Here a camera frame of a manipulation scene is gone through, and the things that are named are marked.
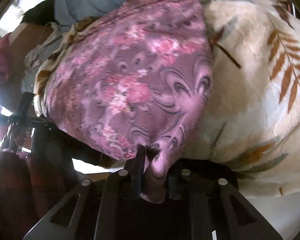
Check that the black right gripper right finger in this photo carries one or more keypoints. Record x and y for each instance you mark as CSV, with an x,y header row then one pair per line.
x,y
217,209

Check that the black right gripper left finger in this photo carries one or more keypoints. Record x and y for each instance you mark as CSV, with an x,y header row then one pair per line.
x,y
90,207

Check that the pink floral patterned garment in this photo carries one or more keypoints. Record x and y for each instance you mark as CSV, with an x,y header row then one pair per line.
x,y
140,76

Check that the cream leaf-print blanket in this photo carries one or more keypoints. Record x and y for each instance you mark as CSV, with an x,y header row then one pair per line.
x,y
251,121

